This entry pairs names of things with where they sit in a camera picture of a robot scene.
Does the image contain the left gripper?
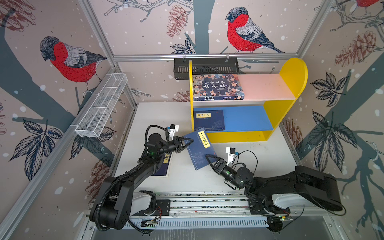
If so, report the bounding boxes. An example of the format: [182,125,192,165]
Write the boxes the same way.
[157,137,193,157]

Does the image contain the blue book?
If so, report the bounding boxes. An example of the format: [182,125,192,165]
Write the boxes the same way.
[184,128,217,171]
[153,153,172,178]
[194,110,225,132]

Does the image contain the large illustrated box book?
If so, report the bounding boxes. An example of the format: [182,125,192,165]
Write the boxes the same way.
[193,74,245,101]

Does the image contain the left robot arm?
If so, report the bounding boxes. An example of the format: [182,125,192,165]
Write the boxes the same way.
[90,133,194,232]

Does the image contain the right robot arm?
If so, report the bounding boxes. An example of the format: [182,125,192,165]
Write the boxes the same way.
[206,155,344,217]

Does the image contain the yellow pink blue bookshelf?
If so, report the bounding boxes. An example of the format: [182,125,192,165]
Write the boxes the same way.
[190,58,308,143]

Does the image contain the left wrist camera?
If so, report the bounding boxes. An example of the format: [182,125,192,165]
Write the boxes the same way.
[167,124,180,141]

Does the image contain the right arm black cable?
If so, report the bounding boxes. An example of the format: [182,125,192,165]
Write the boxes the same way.
[236,149,259,175]

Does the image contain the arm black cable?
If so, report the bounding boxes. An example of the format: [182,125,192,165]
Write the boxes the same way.
[144,124,169,145]
[236,149,259,175]

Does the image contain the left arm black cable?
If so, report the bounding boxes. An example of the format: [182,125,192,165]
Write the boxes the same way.
[144,124,169,145]

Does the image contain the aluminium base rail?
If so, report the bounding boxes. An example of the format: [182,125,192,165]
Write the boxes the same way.
[123,193,323,232]

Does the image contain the black slotted wall basket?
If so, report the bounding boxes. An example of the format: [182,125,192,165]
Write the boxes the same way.
[174,58,240,80]

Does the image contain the white wire mesh basket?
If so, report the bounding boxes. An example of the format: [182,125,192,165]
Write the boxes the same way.
[75,73,128,138]

